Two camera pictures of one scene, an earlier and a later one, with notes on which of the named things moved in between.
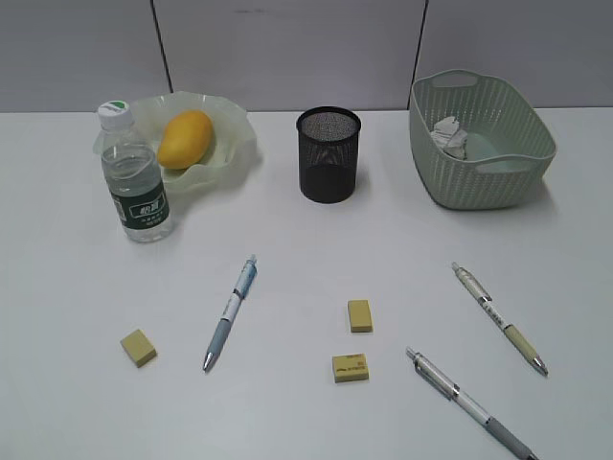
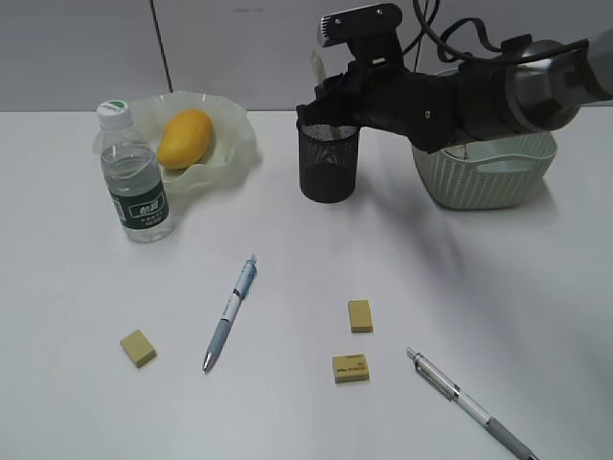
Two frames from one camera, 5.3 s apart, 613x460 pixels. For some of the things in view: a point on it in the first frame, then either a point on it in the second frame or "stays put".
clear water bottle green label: x=131 y=170 stays put
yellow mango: x=186 y=140 stays put
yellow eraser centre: x=360 y=317 stays put
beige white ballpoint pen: x=510 y=333 -> x=318 y=69
